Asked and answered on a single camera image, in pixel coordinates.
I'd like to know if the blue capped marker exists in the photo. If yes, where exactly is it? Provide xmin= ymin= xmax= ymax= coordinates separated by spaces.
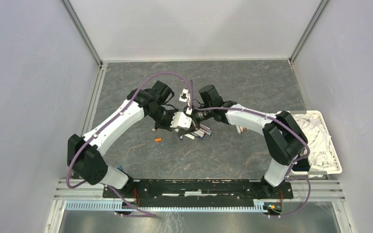
xmin=190 ymin=130 xmax=206 ymax=139

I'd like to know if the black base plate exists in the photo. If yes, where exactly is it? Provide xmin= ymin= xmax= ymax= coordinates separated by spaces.
xmin=118 ymin=179 xmax=294 ymax=208

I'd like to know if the slotted cable duct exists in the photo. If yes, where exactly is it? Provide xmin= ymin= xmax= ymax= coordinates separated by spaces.
xmin=65 ymin=200 xmax=267 ymax=213

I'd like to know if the red capped marker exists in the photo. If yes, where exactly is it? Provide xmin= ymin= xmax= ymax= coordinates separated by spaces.
xmin=200 ymin=124 xmax=212 ymax=135

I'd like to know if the light blue capped pen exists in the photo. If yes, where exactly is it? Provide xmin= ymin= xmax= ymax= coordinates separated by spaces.
xmin=236 ymin=125 xmax=242 ymax=134

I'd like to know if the purple cable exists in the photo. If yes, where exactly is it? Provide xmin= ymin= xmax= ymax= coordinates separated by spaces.
xmin=189 ymin=80 xmax=313 ymax=219
xmin=65 ymin=71 xmax=194 ymax=218

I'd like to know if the dark purple pen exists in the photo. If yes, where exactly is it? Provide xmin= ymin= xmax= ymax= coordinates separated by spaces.
xmin=184 ymin=133 xmax=196 ymax=140

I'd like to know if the white cloth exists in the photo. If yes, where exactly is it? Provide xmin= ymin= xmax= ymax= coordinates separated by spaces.
xmin=293 ymin=112 xmax=339 ymax=172

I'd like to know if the white plastic basket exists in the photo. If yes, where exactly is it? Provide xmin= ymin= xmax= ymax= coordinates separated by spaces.
xmin=289 ymin=110 xmax=342 ymax=178

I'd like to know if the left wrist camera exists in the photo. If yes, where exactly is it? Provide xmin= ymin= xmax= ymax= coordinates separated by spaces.
xmin=170 ymin=107 xmax=192 ymax=130

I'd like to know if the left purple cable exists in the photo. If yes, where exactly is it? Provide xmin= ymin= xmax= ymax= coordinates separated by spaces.
xmin=65 ymin=71 xmax=194 ymax=218

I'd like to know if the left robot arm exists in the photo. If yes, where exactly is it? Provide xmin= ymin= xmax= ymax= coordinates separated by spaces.
xmin=67 ymin=81 xmax=177 ymax=198

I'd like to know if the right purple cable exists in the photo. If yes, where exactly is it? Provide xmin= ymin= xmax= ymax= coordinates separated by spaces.
xmin=189 ymin=80 xmax=313 ymax=219

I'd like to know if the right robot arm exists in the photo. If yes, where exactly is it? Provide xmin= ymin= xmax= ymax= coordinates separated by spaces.
xmin=193 ymin=85 xmax=310 ymax=198

